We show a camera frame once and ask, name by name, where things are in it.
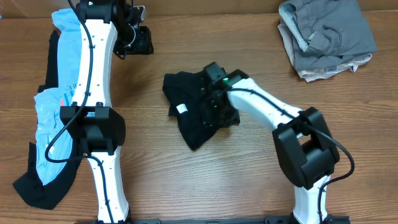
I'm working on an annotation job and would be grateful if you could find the black t-shirt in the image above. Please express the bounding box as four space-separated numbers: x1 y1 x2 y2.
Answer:
162 71 221 151

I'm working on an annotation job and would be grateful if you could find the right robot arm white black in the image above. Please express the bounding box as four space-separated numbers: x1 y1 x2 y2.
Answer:
203 62 340 223

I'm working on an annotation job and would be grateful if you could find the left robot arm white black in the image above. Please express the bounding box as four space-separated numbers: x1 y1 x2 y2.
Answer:
60 1 154 223

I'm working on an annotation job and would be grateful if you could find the light blue t-shirt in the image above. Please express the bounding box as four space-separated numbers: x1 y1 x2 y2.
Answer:
34 9 81 185

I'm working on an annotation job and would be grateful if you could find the gray folded garment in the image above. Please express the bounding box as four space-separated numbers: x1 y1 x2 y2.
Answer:
279 0 377 71

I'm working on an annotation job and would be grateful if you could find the black garment under blue shirt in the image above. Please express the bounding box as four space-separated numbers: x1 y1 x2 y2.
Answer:
12 31 81 210

